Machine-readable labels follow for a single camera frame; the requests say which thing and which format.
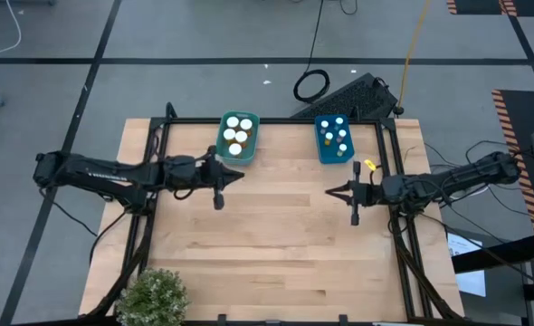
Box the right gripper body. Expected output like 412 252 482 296
348 160 386 226

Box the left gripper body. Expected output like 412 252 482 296
197 145 225 211

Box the teal plastic bin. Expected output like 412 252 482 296
215 110 262 167

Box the blue plastic bin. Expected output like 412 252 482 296
314 113 357 165

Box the black perforated computer case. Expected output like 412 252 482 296
290 72 399 121

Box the white paper sheet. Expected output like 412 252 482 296
446 231 488 298

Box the green artificial plant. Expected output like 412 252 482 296
115 267 191 326

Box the black metal beam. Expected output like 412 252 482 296
452 233 534 275

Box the black aluminium table frame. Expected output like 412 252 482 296
85 101 465 326

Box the coiled black cable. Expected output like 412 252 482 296
292 0 331 105

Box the black floor cable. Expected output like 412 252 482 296
39 188 100 238
89 208 131 266

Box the yellow cable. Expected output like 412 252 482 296
396 0 432 114

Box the white floor cable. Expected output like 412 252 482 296
0 0 23 58

